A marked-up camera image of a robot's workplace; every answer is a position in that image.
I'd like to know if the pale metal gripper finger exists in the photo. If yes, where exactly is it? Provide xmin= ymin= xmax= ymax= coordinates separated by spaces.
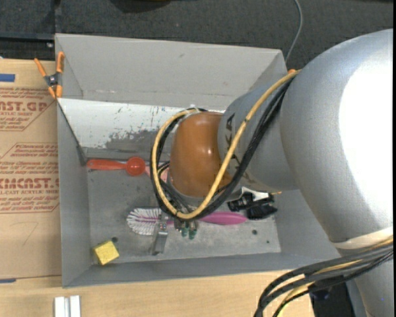
xmin=152 ymin=221 xmax=170 ymax=256

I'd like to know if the pink flat thing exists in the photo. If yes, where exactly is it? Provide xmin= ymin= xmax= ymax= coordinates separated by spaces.
xmin=146 ymin=165 xmax=170 ymax=185

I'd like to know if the yellow sponge block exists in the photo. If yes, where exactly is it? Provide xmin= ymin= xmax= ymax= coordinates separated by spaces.
xmin=92 ymin=240 xmax=121 ymax=266

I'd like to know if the red plastic measuring spoon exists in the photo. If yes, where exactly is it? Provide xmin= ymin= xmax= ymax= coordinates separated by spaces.
xmin=86 ymin=157 xmax=147 ymax=177

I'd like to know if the brown cardboard board red print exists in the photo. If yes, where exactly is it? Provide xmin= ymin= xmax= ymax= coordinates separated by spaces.
xmin=0 ymin=57 xmax=63 ymax=285

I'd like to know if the grey metal bin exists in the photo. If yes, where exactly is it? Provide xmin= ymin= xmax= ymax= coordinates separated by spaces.
xmin=54 ymin=33 xmax=343 ymax=289

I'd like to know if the white brush with pink handle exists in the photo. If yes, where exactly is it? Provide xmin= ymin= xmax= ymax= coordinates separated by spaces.
xmin=125 ymin=207 xmax=248 ymax=237

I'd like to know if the black cylinder on white bracket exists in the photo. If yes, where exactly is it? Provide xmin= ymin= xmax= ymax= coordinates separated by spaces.
xmin=226 ymin=187 xmax=282 ymax=220

